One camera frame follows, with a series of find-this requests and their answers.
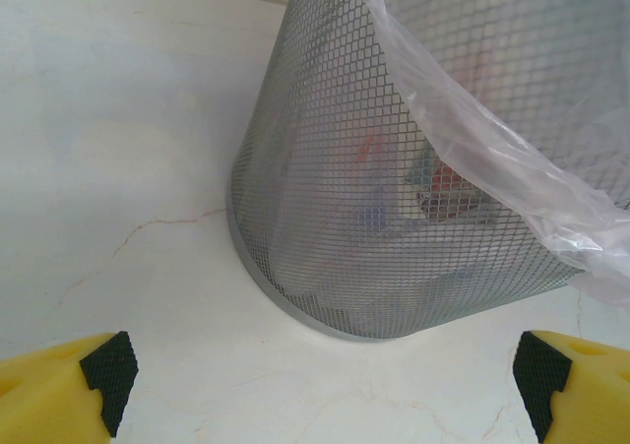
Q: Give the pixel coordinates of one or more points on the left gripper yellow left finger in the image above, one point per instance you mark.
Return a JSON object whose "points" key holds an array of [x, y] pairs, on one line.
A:
{"points": [[49, 399]]}

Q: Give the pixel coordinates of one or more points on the clear bottle red label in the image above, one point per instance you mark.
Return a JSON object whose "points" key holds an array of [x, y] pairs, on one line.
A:
{"points": [[445, 183]]}

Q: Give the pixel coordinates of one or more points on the clear plastic bin liner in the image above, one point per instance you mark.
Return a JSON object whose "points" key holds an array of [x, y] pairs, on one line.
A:
{"points": [[566, 217]]}

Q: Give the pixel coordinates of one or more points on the grey metal mesh bin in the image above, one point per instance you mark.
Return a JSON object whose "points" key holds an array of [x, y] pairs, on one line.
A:
{"points": [[305, 217]]}

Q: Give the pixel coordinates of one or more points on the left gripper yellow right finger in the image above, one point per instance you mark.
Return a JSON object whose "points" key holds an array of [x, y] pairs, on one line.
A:
{"points": [[590, 399]]}

